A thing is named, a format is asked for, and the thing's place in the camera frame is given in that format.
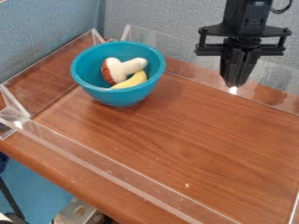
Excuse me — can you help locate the black cable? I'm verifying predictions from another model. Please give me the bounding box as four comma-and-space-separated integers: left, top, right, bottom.
270, 0, 294, 15

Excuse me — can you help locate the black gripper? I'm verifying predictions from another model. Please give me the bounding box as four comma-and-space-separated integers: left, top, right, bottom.
195, 0, 293, 88

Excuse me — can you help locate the clear acrylic barrier wall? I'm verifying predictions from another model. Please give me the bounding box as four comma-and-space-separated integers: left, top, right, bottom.
0, 25, 299, 224

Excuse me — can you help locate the grey metal base below table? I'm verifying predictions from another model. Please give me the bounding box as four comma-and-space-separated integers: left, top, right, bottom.
51, 198, 106, 224

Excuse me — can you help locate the white and brown toy mushroom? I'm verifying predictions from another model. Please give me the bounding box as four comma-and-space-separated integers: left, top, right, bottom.
102, 58, 147, 85

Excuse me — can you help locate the blue plastic bowl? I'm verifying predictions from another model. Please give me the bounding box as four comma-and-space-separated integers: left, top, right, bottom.
70, 41, 166, 107

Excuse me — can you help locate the yellow toy banana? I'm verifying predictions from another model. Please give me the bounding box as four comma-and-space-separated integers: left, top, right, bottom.
111, 70, 147, 89

